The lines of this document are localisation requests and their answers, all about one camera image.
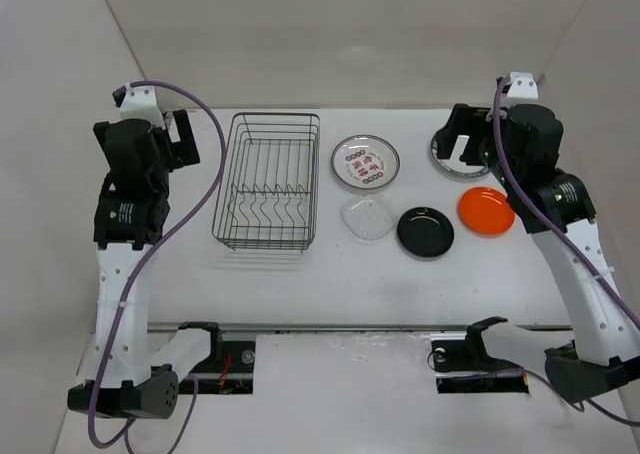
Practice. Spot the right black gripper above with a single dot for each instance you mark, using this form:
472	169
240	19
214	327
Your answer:
465	120

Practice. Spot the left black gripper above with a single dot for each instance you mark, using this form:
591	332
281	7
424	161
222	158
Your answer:
181	151

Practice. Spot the white plate green rim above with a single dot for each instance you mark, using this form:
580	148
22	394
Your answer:
453	167

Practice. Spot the white plate red characters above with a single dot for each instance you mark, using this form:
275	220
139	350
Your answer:
365	162

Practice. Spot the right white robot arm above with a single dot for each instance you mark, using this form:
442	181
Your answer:
520	146

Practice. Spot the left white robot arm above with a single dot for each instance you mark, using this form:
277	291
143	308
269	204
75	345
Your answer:
123	379

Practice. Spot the orange plate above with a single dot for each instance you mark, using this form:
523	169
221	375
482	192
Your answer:
485	211

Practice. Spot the clear glass plate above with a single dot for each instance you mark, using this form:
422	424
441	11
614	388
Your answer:
368	218

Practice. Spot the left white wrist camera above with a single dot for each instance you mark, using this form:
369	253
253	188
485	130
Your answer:
138	103

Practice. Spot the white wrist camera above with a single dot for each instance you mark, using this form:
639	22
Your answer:
518	87
138	103

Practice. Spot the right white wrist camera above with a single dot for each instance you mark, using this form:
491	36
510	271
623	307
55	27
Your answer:
518	87

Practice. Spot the grey wire dish rack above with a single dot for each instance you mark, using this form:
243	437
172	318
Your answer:
270	193

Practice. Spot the aluminium rail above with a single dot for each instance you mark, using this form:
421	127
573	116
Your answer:
288	327

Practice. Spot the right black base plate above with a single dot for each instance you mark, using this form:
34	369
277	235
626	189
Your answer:
461	369

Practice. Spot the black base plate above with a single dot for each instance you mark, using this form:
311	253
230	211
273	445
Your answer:
461	369
223	365

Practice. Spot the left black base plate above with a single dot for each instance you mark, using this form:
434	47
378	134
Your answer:
223	365

